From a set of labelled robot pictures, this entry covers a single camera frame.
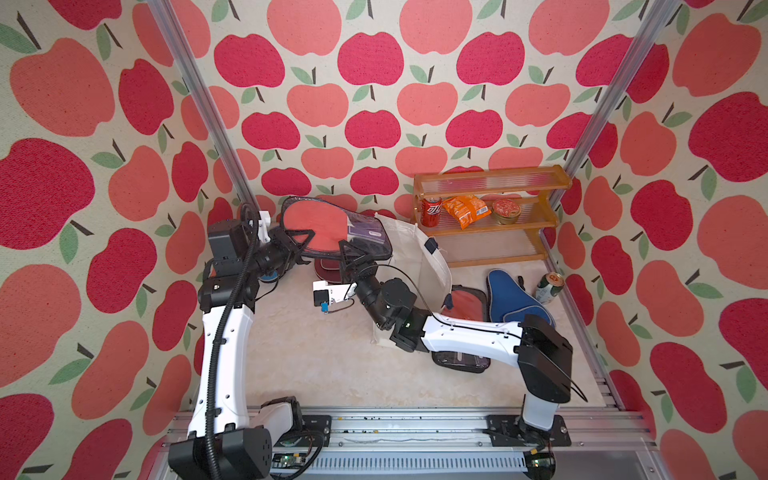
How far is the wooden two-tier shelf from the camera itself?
1027 mm

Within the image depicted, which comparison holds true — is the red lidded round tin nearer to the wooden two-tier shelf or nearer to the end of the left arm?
the wooden two-tier shelf

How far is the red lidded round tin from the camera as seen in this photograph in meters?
1.00

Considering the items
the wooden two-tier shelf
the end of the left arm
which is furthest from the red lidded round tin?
the end of the left arm
